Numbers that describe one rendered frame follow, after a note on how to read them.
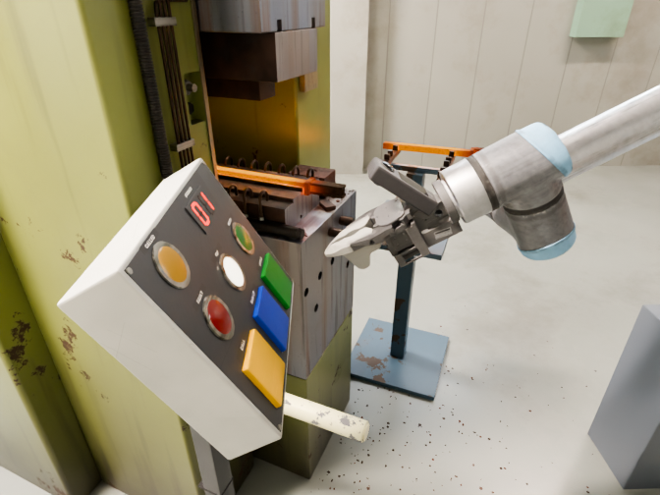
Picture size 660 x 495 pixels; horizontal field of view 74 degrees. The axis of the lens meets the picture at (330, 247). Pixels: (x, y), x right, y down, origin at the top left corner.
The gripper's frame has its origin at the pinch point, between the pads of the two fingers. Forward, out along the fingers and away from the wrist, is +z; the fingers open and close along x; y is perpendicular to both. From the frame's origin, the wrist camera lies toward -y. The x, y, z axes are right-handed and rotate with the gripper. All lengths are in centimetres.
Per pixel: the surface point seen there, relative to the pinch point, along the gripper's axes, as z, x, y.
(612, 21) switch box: -223, 340, 103
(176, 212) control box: 11.1, -11.4, -19.8
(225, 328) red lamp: 10.8, -21.0, -7.3
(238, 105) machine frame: 20, 82, -19
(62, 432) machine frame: 105, 27, 27
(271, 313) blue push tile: 10.3, -10.2, 0.2
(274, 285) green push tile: 10.3, -3.1, -0.1
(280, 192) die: 14.0, 44.2, 1.3
